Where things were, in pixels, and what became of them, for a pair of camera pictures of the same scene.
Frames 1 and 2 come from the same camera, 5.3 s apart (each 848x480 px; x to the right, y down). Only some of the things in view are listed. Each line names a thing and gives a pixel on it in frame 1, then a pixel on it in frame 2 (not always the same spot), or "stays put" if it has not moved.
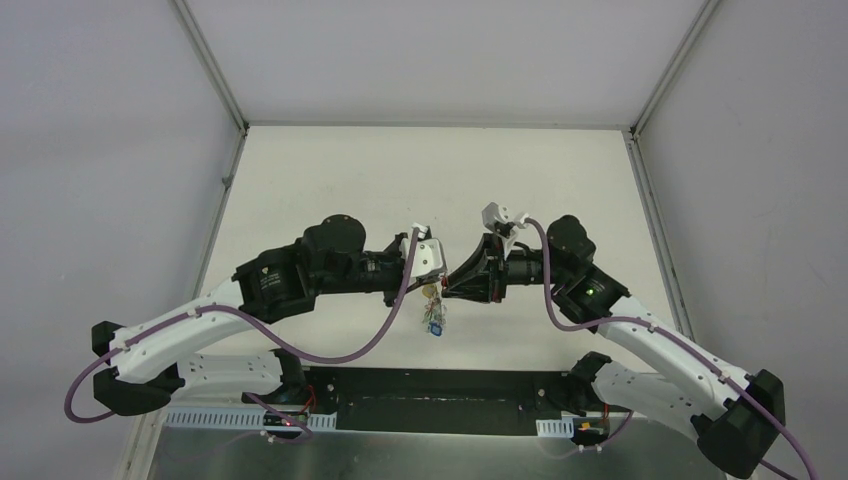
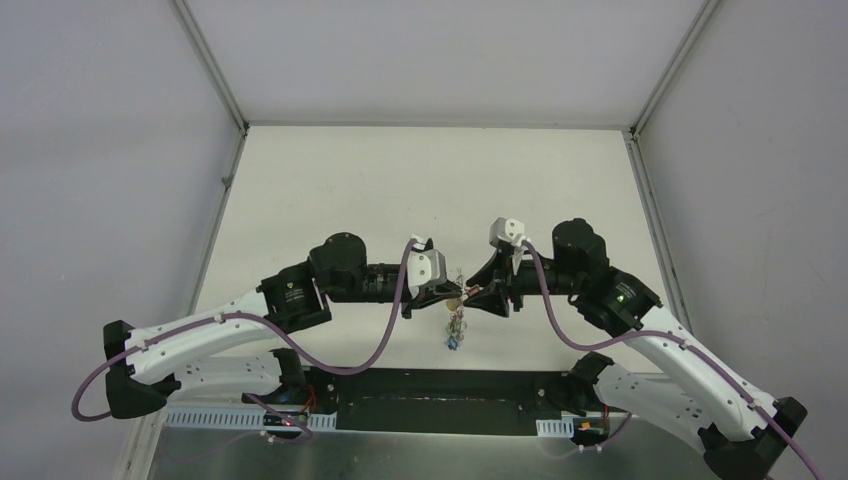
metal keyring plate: [435, 311] to [456, 322]
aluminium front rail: [237, 422] stays put
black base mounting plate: [435, 399] stays put
